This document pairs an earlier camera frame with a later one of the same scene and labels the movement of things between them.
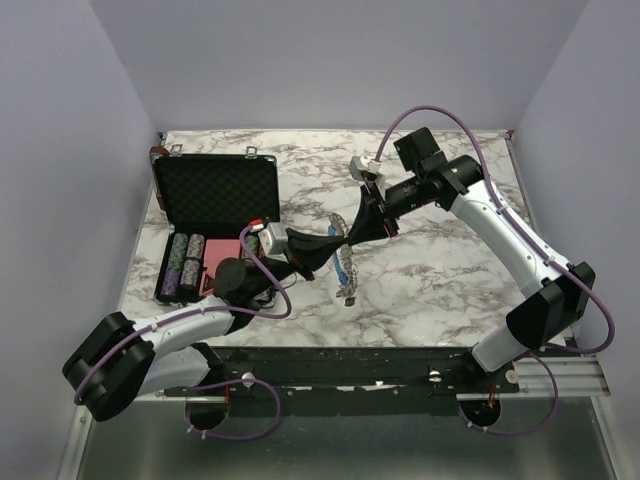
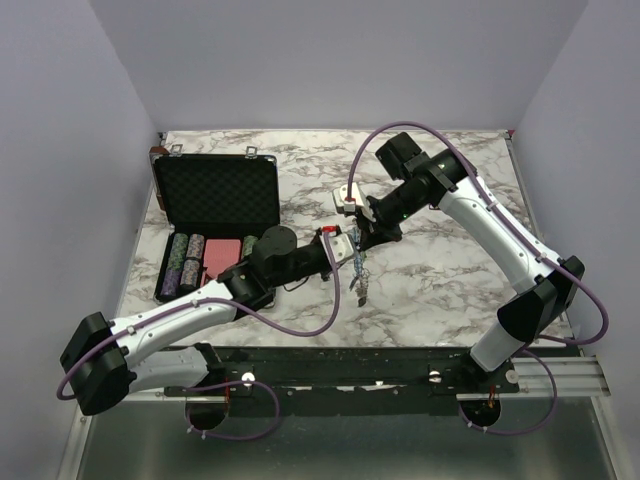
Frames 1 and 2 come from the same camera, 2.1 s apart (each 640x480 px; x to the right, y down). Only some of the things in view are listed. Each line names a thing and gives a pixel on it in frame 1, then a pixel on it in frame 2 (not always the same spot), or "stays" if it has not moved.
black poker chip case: [207, 200] stays
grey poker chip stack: [195, 247] stays
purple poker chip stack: [171, 282] stays
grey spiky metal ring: [348, 290] to [361, 287]
